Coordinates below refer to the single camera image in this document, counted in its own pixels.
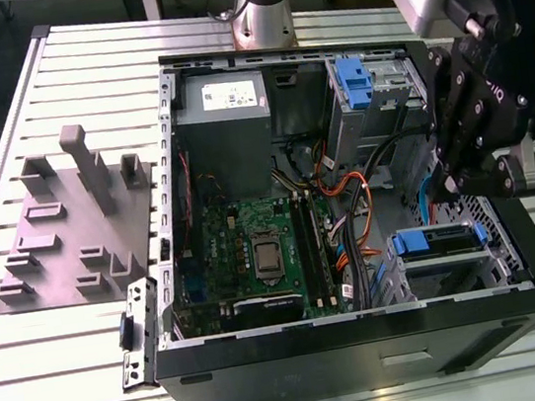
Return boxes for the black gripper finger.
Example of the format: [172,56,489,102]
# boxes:
[418,39,493,173]
[428,144,530,208]

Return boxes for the hard disk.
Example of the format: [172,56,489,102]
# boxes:
[391,218,493,264]

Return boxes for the metal disk bay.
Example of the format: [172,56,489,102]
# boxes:
[384,211,534,306]

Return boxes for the blue drive latch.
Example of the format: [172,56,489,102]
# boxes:
[335,53,378,114]

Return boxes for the metal optical drive cage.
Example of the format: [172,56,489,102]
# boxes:
[315,41,442,176]

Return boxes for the green RAM stick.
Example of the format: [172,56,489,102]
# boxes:
[301,187,340,310]

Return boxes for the CPU socket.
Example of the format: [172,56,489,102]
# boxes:
[246,225,294,291]

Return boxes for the silver CPU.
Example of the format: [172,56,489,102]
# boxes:
[252,241,286,273]

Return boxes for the grey power supply unit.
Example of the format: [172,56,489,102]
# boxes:
[165,64,283,211]

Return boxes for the black open PC case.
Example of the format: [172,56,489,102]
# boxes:
[109,1,535,401]

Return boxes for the black graphics card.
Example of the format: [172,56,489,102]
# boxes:
[215,288,309,334]

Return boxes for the green motherboard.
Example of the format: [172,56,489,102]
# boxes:
[156,183,359,342]

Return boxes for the grey parts rack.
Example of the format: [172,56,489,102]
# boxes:
[0,113,175,319]

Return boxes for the blue data wire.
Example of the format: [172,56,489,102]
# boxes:
[413,174,444,228]

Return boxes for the orange wire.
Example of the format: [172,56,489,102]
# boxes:
[316,169,383,273]

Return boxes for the black cable bundle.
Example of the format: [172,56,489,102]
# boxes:
[327,121,461,310]

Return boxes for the yellow black wire bundle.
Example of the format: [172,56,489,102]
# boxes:
[270,163,315,197]

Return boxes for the red black twisted wire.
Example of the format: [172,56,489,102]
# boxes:
[173,149,205,261]

